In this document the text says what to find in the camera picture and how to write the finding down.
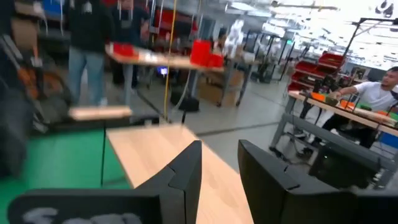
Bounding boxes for wooden top work table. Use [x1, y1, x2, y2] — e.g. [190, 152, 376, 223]
[104, 43, 261, 108]

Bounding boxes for rack of red bins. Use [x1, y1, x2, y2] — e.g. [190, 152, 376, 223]
[287, 51, 346, 93]

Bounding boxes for cardboard box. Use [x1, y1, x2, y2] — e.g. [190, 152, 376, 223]
[197, 70, 245, 107]

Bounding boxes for wooden shelf with black frame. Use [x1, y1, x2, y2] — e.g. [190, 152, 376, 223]
[99, 123, 254, 224]

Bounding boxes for black floor object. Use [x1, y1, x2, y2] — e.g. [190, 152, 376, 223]
[308, 146, 379, 190]

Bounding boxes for grey frame wooden work table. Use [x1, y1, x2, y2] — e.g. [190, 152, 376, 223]
[269, 90, 398, 189]

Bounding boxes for hanging yellow cable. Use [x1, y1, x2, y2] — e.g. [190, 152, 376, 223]
[163, 0, 178, 123]

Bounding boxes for orange black shop vacuum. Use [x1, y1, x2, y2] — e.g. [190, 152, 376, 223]
[17, 63, 68, 105]

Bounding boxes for tall red plastic bin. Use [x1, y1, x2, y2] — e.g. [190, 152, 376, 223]
[190, 39, 224, 68]

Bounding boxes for white humanoid robot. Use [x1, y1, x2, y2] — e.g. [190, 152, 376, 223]
[223, 18, 246, 59]

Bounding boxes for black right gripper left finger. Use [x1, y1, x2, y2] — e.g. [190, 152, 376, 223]
[136, 139, 203, 224]

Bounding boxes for seated person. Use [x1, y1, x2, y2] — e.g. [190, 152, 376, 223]
[294, 66, 398, 150]

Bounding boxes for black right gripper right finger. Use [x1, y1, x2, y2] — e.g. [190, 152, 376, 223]
[237, 139, 358, 224]

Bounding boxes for standing person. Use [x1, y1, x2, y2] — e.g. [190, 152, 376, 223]
[110, 0, 152, 90]
[63, 0, 114, 107]

